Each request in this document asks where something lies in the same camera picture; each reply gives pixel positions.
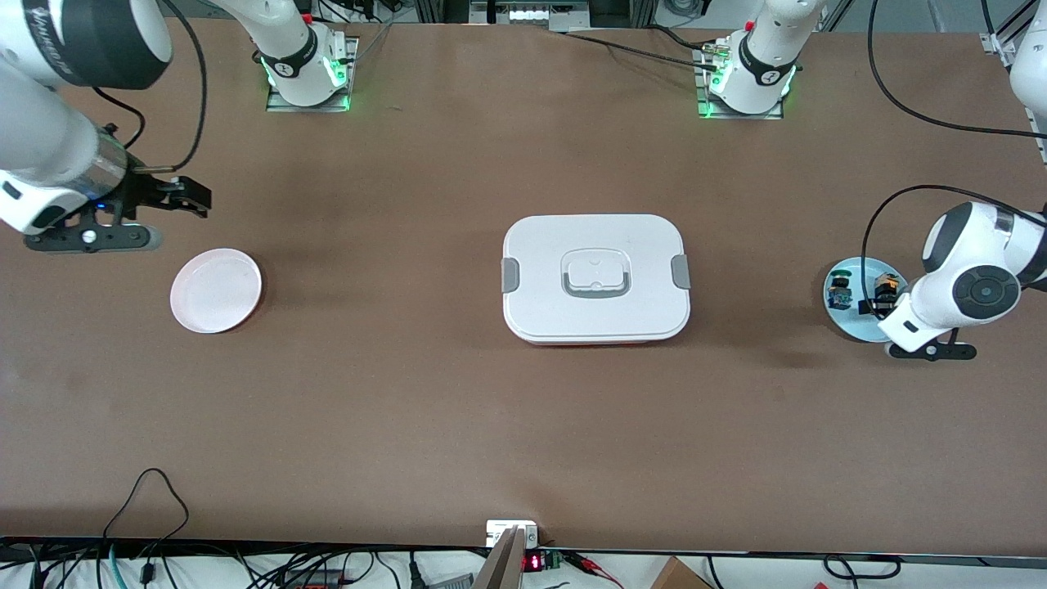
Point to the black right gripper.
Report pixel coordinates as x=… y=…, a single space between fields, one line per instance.
x=146 y=193

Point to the orange and black switch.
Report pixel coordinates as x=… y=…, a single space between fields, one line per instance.
x=885 y=286

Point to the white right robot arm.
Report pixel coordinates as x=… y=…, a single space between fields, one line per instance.
x=41 y=139

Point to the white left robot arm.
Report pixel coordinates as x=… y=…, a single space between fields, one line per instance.
x=973 y=282

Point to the white lunch box grey clips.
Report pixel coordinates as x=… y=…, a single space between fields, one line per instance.
x=597 y=315

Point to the brown cardboard box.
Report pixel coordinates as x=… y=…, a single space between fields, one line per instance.
x=679 y=577

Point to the light blue round plate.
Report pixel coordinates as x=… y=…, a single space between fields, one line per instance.
x=855 y=327

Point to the pink round plate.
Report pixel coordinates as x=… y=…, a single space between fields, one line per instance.
x=217 y=290

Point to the red alligator clip lead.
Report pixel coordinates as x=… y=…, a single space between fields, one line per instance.
x=593 y=564

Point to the white power strip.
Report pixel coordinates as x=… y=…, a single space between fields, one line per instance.
x=532 y=12

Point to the red digit display module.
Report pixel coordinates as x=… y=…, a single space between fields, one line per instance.
x=532 y=562

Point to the aluminium profile bar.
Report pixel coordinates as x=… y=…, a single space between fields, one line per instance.
x=501 y=564

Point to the blue and black switch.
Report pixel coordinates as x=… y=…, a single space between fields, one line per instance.
x=839 y=293

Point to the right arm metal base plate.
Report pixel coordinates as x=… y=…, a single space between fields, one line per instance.
x=282 y=107

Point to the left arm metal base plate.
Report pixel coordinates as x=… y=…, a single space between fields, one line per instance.
x=740 y=116

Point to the white metal bracket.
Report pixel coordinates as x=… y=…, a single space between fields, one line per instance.
x=496 y=530

